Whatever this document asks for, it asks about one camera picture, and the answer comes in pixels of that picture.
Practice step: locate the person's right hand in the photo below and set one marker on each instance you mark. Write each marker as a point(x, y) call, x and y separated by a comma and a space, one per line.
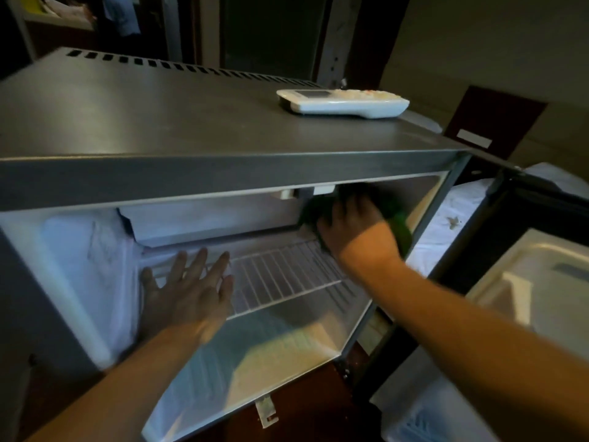
point(359, 237)

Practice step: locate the person's left hand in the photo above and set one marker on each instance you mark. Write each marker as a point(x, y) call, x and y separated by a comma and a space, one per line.
point(188, 301)

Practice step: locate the person's left little finger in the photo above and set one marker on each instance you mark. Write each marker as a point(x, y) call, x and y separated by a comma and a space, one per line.
point(228, 292)

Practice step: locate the person's left middle finger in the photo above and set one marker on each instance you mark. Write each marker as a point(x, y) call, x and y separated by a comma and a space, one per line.
point(198, 264)

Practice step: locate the person's left thumb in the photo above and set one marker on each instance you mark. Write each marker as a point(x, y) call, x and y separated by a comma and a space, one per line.
point(148, 283)

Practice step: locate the person's right fingers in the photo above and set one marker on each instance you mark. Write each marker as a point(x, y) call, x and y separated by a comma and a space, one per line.
point(347, 209)

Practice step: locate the green cleaning cloth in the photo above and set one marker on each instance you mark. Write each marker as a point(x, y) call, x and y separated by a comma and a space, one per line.
point(395, 220)

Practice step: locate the person's left forearm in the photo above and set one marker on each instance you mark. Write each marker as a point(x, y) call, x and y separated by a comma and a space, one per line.
point(110, 386)

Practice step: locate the person's right forearm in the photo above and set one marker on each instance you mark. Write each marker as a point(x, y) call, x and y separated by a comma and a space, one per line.
point(478, 354)

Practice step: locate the white freezer compartment flap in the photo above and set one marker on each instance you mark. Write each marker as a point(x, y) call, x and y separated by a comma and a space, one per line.
point(211, 220)

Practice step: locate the grey mini fridge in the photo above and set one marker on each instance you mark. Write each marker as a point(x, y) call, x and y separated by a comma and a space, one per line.
point(184, 179)

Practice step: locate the white remote control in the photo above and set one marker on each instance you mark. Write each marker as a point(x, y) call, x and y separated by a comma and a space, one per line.
point(343, 102)

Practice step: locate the dark red wooden furniture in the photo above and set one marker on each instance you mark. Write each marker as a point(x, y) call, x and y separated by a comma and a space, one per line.
point(494, 121)

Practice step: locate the fridge door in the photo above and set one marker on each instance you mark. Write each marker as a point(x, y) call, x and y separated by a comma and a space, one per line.
point(506, 294)

